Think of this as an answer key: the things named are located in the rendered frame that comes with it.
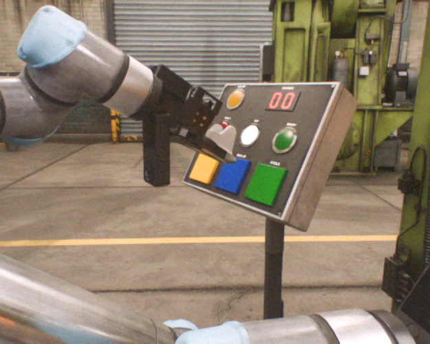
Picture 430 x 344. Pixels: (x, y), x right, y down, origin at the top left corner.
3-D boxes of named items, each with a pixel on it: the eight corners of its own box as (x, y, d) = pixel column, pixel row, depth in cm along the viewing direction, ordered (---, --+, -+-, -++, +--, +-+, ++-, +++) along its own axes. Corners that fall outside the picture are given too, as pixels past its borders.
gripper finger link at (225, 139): (256, 139, 63) (220, 115, 58) (243, 170, 63) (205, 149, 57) (244, 137, 66) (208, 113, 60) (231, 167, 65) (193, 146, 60)
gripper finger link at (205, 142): (233, 152, 59) (193, 127, 53) (229, 161, 59) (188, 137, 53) (215, 148, 63) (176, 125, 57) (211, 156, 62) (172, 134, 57)
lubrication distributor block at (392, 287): (397, 319, 76) (405, 256, 73) (378, 302, 82) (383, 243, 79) (412, 317, 76) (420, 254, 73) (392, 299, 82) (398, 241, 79)
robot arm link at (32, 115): (-51, 110, 47) (-14, 50, 42) (27, 106, 57) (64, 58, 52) (-19, 160, 47) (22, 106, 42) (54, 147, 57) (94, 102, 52)
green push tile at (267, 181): (270, 205, 68) (286, 169, 68) (243, 196, 74) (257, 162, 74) (276, 208, 69) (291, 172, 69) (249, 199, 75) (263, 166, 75)
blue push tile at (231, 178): (235, 194, 76) (248, 160, 76) (213, 186, 81) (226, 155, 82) (240, 196, 77) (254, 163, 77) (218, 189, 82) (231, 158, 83)
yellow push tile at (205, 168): (206, 183, 83) (220, 153, 84) (188, 177, 89) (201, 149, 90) (212, 186, 85) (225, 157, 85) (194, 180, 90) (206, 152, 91)
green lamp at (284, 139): (280, 153, 70) (282, 130, 69) (271, 149, 75) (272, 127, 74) (296, 152, 71) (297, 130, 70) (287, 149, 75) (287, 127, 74)
